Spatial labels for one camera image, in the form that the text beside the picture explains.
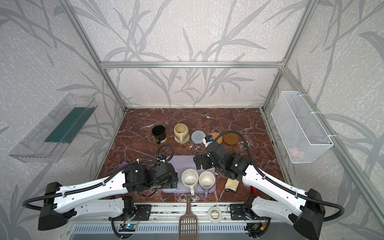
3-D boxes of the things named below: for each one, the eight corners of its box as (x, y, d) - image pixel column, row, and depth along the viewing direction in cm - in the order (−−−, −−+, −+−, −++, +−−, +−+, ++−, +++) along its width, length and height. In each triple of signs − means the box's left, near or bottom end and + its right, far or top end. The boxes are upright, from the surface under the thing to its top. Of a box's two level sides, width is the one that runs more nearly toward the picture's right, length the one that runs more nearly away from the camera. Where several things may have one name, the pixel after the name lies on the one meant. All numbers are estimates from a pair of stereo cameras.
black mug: (151, 142, 102) (146, 132, 93) (161, 132, 107) (158, 122, 99) (160, 148, 99) (156, 138, 90) (170, 137, 104) (167, 127, 96)
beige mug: (174, 145, 100) (172, 138, 93) (176, 130, 108) (174, 123, 102) (187, 145, 100) (186, 138, 93) (188, 130, 108) (187, 123, 101)
